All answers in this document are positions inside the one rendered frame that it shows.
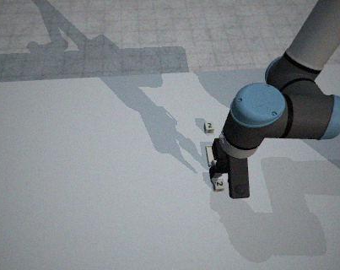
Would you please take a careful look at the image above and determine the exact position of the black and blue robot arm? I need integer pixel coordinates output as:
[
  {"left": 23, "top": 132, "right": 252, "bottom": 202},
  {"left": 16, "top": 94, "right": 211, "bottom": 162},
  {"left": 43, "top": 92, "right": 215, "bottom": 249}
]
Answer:
[{"left": 219, "top": 0, "right": 340, "bottom": 199}]

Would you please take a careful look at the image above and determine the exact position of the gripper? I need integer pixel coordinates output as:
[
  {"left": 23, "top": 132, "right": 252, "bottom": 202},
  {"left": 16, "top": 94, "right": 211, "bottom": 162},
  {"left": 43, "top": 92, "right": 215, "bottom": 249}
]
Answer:
[{"left": 209, "top": 138, "right": 228, "bottom": 184}]

